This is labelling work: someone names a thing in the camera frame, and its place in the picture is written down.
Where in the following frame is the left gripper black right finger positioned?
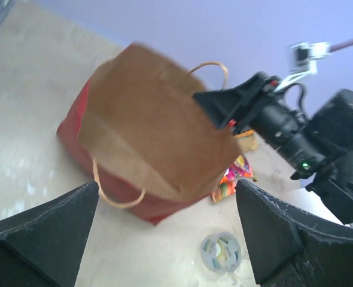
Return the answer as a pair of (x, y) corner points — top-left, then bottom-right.
(236, 179), (353, 286)

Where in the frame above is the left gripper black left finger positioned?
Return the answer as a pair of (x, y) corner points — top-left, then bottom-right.
(0, 182), (99, 286)

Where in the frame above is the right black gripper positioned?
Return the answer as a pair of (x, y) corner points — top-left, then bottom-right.
(193, 72), (353, 179)

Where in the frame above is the yellow kettle chips bag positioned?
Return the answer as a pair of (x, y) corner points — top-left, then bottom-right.
(235, 129), (258, 152)

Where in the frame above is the colourful striped candy packet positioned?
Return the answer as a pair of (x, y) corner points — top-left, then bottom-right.
(211, 155), (257, 203)

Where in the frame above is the red brown paper bag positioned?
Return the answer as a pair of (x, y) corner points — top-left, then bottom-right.
(57, 42), (242, 225)

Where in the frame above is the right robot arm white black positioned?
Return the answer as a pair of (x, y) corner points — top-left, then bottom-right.
(193, 72), (353, 224)

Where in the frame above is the clear tape roll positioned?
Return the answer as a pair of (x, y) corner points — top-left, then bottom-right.
(200, 231), (242, 274)

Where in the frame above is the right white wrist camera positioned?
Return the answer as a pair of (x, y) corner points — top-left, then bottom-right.
(275, 42), (331, 92)

